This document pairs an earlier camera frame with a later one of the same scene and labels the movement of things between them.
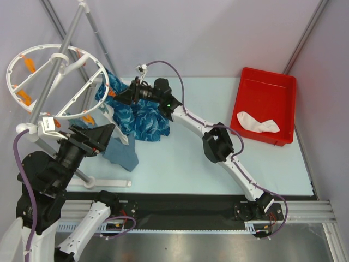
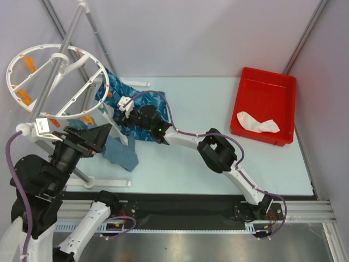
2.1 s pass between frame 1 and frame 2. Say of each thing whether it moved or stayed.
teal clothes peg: stayed
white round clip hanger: stayed
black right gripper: moved
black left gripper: stayed
